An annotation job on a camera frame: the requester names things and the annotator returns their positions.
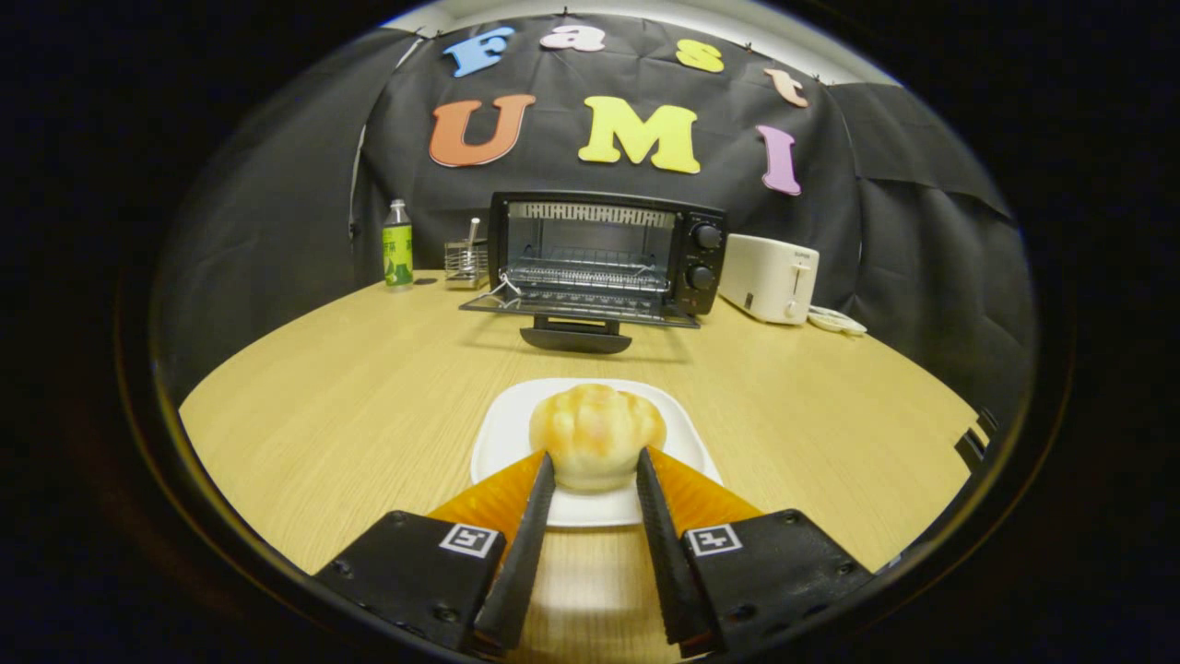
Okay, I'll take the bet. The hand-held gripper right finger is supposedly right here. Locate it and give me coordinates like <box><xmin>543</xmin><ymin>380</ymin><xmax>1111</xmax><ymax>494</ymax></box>
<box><xmin>636</xmin><ymin>446</ymin><xmax>872</xmax><ymax>659</ymax></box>

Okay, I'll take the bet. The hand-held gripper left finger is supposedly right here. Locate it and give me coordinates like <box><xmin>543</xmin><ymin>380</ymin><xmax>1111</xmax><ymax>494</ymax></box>
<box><xmin>315</xmin><ymin>451</ymin><xmax>557</xmax><ymax>658</ymax></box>

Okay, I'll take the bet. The golden bread bun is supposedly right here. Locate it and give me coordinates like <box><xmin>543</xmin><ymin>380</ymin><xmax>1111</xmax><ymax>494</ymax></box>
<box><xmin>528</xmin><ymin>384</ymin><xmax>667</xmax><ymax>493</ymax></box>

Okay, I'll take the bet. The black toaster oven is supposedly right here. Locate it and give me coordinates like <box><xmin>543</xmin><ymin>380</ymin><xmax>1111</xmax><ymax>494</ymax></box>
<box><xmin>459</xmin><ymin>191</ymin><xmax>728</xmax><ymax>355</ymax></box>

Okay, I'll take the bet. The white pop-up toaster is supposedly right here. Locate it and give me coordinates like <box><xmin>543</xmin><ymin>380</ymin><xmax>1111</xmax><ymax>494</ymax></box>
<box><xmin>718</xmin><ymin>233</ymin><xmax>820</xmax><ymax>326</ymax></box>

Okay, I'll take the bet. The white rectangular plate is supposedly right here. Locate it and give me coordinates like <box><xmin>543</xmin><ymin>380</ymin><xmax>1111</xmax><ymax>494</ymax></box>
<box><xmin>470</xmin><ymin>377</ymin><xmax>723</xmax><ymax>528</ymax></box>

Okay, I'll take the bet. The small white dish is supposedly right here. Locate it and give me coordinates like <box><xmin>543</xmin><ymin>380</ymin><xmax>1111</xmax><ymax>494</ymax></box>
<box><xmin>808</xmin><ymin>305</ymin><xmax>868</xmax><ymax>336</ymax></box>

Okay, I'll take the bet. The green label drink bottle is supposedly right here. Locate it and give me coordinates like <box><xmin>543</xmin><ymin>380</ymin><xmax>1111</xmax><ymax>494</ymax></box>
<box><xmin>383</xmin><ymin>199</ymin><xmax>414</xmax><ymax>288</ymax></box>

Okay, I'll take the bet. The black backdrop cloth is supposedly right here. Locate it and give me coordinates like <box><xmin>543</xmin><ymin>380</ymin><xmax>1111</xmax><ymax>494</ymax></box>
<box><xmin>157</xmin><ymin>14</ymin><xmax>1033</xmax><ymax>425</ymax></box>

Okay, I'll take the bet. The metal wire basket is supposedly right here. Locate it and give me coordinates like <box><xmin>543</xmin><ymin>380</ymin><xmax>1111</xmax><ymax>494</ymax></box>
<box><xmin>444</xmin><ymin>218</ymin><xmax>490</xmax><ymax>291</ymax></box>

